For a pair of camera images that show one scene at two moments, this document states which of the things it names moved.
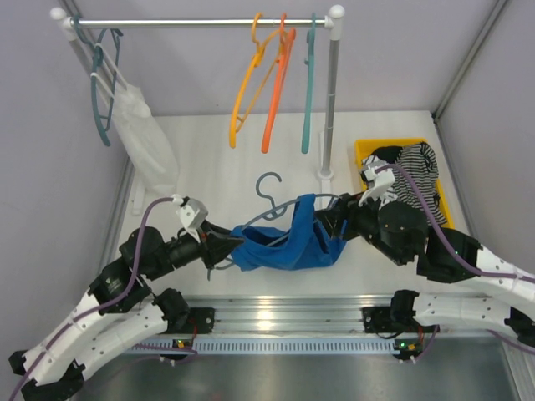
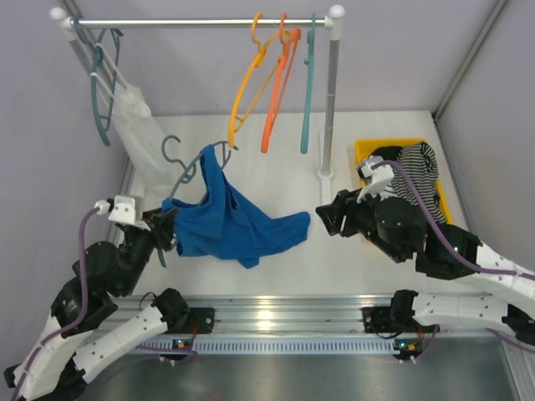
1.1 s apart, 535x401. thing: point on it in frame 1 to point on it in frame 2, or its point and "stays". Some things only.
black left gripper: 207,246 to 161,230
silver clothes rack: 66,26 stays
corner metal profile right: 498,8 stays
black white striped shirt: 420,159 stays
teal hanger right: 308,98 stays
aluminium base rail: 305,325 stays
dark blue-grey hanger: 274,210 to 189,170
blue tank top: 310,243 to 228,223
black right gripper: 346,207 stays
